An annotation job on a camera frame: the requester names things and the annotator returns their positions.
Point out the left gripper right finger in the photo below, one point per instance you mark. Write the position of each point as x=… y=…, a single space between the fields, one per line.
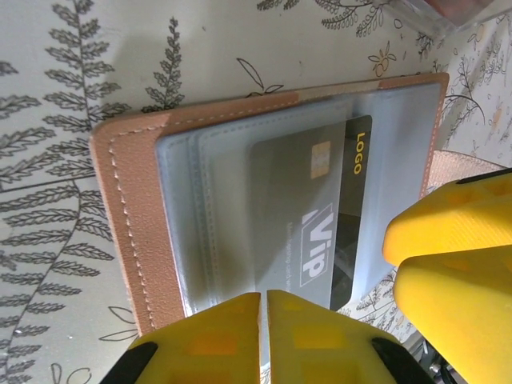
x=320 y=348

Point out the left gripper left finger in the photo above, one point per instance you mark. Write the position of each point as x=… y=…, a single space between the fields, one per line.
x=208 y=348

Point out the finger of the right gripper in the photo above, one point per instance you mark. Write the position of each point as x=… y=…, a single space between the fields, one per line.
x=452 y=220
x=460 y=312

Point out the black VIP card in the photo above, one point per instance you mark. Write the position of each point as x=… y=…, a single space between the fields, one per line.
x=356 y=208

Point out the pink leather card holder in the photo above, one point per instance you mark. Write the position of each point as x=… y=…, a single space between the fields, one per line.
x=132 y=200

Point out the clear acrylic card box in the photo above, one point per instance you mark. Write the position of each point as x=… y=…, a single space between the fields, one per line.
x=448 y=16

